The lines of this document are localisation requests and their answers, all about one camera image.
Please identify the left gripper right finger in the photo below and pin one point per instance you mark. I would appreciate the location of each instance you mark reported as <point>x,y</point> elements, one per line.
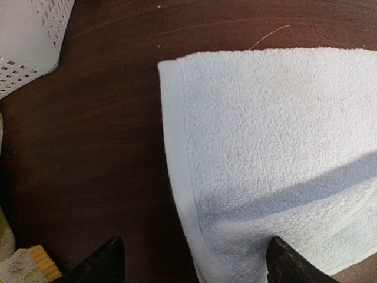
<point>285,265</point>

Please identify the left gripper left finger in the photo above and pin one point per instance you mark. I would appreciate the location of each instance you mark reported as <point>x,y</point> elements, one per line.
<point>104,265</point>

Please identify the yellow green patterned towel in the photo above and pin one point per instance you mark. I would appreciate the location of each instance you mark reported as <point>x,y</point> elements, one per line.
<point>24,265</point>

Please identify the light blue towel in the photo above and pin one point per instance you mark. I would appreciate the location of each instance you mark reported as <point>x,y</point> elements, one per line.
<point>276,142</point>

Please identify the white plastic basket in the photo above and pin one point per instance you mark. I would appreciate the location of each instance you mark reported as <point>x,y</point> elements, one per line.
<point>32,33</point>

